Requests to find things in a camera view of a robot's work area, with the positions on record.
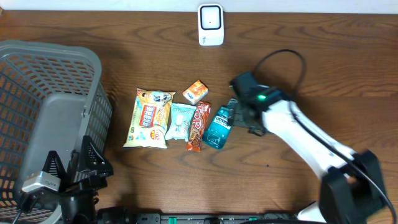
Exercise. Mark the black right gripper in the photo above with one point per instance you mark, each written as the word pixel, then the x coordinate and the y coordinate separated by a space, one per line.
pixel 237 109

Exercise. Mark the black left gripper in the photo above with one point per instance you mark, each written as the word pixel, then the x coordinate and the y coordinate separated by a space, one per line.
pixel 97 182

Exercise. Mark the red chocolate bar wrapper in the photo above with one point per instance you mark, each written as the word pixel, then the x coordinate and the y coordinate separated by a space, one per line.
pixel 198 125

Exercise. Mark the small orange box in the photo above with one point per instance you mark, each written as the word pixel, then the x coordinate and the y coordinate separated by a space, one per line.
pixel 195 92

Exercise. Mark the teal snack packet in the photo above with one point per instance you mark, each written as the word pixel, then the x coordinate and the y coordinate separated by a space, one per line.
pixel 182 115

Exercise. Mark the yellow snack bag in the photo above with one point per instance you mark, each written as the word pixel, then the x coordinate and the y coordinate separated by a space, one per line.
pixel 149 119

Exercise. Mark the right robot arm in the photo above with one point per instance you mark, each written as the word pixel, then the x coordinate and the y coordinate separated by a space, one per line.
pixel 352 188

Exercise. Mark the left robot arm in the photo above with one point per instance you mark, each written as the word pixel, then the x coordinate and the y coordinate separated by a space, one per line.
pixel 82 209

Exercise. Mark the white barcode scanner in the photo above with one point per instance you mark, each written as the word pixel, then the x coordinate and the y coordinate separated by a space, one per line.
pixel 210 24

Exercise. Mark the grey plastic basket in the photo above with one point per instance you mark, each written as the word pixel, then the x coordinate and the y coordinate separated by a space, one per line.
pixel 51 97

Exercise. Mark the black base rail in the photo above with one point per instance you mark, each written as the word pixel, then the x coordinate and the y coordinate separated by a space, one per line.
pixel 158 218

